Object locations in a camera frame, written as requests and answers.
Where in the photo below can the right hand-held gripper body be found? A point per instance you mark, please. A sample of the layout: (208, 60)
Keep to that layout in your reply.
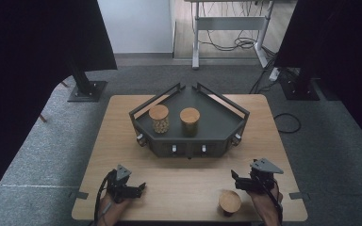
(260, 179)

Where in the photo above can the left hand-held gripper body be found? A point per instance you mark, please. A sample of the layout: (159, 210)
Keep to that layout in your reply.
(119, 185)

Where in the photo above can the glass jar with dark contents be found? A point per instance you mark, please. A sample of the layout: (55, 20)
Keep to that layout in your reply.
(229, 202)

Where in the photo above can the black corner shelf rack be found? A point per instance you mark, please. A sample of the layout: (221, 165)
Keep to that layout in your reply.
(213, 121)

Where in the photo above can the glass jar with pale nuts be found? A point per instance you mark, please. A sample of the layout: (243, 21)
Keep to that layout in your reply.
(159, 117)

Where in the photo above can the glass jar with green contents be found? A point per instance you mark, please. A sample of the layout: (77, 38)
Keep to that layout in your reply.
(190, 121)

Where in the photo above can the grey tape piece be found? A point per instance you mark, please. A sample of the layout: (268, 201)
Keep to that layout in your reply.
(298, 196)
(80, 195)

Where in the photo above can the white floor tape line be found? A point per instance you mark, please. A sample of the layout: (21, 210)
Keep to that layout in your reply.
(37, 185)

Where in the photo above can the black metal stand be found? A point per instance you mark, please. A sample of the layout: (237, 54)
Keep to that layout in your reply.
(86, 89)
(300, 89)

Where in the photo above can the white power strip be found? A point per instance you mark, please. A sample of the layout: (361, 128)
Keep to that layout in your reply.
(274, 74)

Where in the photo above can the black curtain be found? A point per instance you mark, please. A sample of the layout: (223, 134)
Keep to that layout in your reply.
(342, 47)
(28, 62)

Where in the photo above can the white desk frame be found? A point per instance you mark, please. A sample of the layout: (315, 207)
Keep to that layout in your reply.
(229, 23)

